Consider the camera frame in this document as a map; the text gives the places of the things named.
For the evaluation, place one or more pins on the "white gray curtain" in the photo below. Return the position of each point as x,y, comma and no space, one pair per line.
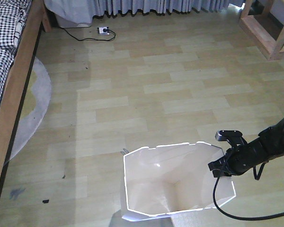
83,11

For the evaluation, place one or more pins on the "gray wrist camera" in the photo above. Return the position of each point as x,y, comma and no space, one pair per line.
233,136

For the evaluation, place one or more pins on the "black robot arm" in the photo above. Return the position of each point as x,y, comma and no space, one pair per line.
272,139

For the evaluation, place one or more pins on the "wooden bed frame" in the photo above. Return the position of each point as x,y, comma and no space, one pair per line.
17,81

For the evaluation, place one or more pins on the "floor power outlet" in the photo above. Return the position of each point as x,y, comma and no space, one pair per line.
104,30

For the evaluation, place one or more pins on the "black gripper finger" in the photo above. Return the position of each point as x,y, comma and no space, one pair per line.
219,168

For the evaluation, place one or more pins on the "checkered black white bedding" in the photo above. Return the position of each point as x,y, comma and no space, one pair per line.
13,16

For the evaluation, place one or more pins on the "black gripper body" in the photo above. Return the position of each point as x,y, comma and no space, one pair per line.
244,157

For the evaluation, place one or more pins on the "white plastic trash bin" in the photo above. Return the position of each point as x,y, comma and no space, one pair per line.
171,179

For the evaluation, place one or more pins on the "gray round rug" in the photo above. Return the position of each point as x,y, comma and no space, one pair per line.
35,106

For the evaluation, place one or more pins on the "wooden shelf unit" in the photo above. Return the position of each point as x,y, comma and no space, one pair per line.
265,33

